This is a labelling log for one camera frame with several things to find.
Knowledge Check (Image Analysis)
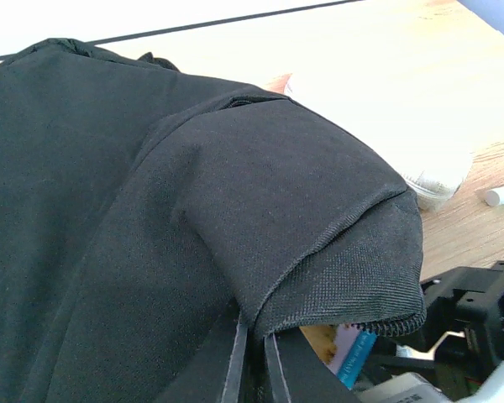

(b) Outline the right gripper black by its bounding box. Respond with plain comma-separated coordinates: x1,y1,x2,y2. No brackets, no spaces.
363,261,504,399

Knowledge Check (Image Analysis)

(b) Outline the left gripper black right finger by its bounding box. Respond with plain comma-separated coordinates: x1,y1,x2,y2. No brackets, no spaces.
264,329,359,403

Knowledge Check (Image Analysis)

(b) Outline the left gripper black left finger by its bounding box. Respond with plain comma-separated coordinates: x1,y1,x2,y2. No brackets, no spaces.
159,310,248,403

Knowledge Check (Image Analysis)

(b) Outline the colourful booklet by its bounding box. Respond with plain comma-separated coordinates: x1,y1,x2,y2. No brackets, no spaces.
300,324,377,390

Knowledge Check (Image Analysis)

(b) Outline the black student bag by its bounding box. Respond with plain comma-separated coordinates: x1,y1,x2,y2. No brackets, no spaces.
0,39,426,402

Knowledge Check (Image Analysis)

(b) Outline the beige pencil case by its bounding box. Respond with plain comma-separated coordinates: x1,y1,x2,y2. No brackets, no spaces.
284,73,472,211

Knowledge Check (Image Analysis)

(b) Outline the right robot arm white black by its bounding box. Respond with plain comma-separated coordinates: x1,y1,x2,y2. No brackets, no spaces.
362,261,504,402

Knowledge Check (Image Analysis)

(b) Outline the green glue stick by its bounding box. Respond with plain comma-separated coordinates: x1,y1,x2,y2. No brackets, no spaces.
484,186,504,207

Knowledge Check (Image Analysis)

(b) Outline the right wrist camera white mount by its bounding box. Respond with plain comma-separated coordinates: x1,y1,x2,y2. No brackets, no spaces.
356,373,451,403

